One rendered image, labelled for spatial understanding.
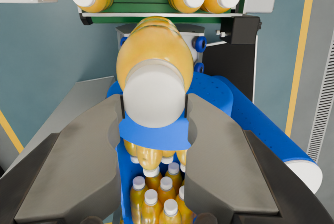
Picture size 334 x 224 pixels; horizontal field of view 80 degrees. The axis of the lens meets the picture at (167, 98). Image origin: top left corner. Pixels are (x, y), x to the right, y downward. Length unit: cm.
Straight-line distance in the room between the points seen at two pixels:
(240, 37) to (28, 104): 169
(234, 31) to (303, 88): 167
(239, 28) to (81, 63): 129
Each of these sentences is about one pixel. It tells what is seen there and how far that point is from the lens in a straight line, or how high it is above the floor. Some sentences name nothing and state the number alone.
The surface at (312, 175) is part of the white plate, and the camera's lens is 96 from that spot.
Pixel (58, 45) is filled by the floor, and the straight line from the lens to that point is 166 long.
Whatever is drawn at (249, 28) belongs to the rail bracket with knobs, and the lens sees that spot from 58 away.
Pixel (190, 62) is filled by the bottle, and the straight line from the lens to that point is 16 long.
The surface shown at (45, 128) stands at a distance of 117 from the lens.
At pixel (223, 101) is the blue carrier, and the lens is 42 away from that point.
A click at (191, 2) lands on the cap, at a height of 109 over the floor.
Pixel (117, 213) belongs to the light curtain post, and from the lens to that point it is 194.
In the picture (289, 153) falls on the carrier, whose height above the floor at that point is 100.
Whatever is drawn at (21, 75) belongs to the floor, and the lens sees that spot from 184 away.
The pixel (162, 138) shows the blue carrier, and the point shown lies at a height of 123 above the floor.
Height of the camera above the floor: 152
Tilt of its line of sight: 63 degrees down
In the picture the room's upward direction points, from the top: 166 degrees clockwise
